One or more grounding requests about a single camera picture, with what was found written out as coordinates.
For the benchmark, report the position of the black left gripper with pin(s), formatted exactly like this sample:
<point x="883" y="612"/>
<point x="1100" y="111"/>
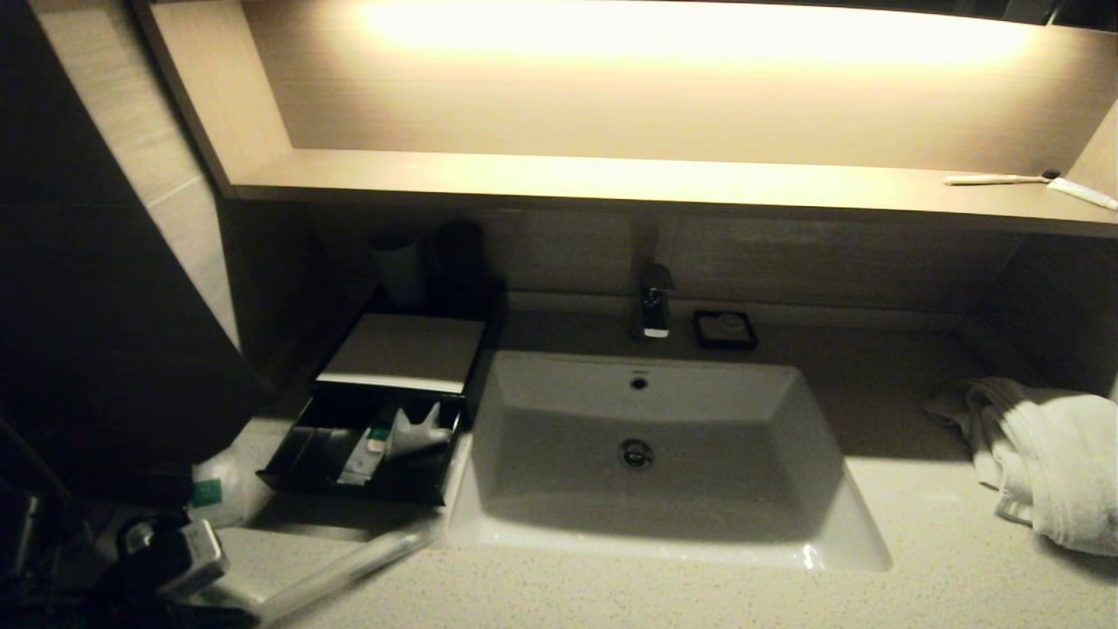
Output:
<point x="140" y="568"/>

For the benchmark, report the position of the long plain white packet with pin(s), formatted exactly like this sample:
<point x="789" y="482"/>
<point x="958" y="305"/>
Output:
<point x="358" y="563"/>

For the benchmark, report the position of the puffy white pouch packet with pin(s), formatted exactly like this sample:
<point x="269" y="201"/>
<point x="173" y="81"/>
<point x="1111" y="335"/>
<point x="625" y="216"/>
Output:
<point x="419" y="437"/>

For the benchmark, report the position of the dark brown cup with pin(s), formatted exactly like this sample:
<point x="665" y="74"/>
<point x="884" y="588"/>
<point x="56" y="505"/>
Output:
<point x="457" y="262"/>

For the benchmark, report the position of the black and orange left arm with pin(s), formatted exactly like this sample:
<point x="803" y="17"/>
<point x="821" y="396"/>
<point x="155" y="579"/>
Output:
<point x="35" y="542"/>

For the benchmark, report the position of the square sachet with green label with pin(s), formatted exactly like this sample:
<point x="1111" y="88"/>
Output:
<point x="214" y="489"/>

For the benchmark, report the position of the small white tube green cap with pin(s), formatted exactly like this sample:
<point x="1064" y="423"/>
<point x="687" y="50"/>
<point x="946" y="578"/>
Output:
<point x="360" y="461"/>

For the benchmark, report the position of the pale grey cup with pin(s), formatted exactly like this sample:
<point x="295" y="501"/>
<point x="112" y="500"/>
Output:
<point x="399" y="266"/>

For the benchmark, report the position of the chrome sink drain plug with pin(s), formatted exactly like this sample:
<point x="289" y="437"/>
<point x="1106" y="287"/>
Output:
<point x="637" y="453"/>

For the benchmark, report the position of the white ceramic sink basin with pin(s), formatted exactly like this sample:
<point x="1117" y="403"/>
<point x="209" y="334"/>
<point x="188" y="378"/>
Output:
<point x="664" y="472"/>

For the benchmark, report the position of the chrome faucet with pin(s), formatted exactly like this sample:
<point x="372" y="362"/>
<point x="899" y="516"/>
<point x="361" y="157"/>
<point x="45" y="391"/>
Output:
<point x="653" y="306"/>

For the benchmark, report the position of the black soap dish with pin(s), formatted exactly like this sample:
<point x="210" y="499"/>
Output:
<point x="725" y="330"/>

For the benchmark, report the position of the warm LED light strip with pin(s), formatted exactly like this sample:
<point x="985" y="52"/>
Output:
<point x="699" y="31"/>

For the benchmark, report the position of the white terry towel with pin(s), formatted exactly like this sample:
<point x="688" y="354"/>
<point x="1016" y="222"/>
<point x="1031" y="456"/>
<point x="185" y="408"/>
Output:
<point x="1057" y="463"/>

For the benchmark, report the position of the white toothbrush black head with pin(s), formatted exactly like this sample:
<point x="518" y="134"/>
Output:
<point x="996" y="178"/>

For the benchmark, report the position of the white toothpaste tube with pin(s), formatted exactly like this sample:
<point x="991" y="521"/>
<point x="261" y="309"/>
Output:
<point x="1083" y="192"/>

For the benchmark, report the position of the wooden wall shelf niche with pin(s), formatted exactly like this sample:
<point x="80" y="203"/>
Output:
<point x="611" y="179"/>

